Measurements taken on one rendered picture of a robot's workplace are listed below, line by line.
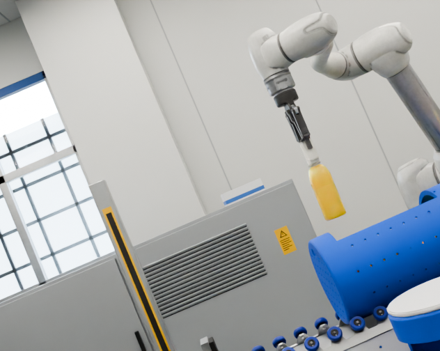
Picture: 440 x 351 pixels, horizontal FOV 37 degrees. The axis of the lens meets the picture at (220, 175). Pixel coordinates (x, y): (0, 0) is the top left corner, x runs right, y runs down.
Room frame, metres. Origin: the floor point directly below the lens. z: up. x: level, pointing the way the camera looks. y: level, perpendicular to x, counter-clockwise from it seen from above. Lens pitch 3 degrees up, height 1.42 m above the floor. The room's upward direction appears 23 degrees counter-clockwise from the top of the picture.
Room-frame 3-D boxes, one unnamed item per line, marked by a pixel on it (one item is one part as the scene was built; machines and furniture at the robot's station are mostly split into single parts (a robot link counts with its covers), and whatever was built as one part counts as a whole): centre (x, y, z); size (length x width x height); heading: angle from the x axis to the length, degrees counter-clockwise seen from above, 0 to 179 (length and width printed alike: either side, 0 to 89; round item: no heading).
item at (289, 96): (2.07, -0.29, 1.65); 0.08 x 0.07 x 0.09; 4
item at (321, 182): (2.07, -0.29, 1.36); 0.07 x 0.07 x 0.19
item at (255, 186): (3.85, -0.08, 1.48); 0.24 x 0.12 x 0.08; 98
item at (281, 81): (2.07, -0.29, 1.72); 0.09 x 0.09 x 0.06
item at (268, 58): (2.06, -0.30, 1.83); 0.13 x 0.11 x 0.16; 55
